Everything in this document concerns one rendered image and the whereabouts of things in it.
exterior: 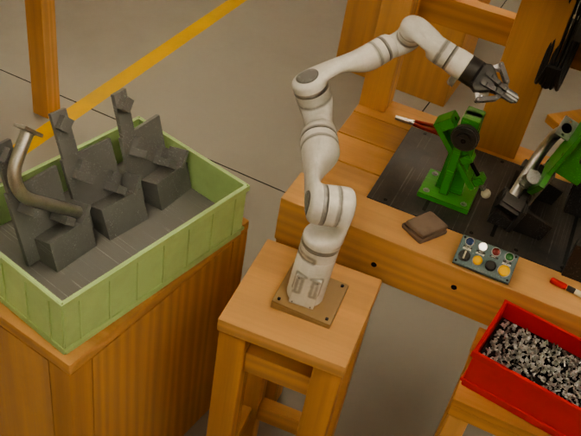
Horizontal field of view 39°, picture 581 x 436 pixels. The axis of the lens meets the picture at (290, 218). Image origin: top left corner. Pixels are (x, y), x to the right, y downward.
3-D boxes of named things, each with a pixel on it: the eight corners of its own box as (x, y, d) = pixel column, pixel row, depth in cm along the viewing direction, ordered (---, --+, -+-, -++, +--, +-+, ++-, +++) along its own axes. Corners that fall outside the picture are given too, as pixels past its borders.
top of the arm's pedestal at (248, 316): (342, 379, 187) (346, 368, 184) (215, 330, 192) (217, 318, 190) (379, 290, 210) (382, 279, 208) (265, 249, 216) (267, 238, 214)
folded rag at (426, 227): (419, 245, 212) (422, 237, 210) (399, 227, 217) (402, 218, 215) (447, 234, 217) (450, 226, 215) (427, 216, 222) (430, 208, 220)
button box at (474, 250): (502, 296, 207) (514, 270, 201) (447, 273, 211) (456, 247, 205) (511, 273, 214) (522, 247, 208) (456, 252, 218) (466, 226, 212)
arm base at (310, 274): (318, 311, 194) (335, 261, 183) (282, 299, 194) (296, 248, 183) (327, 285, 201) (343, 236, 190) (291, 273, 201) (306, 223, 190)
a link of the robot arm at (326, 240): (356, 179, 180) (338, 234, 191) (315, 174, 179) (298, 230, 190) (361, 207, 173) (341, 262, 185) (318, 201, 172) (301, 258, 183)
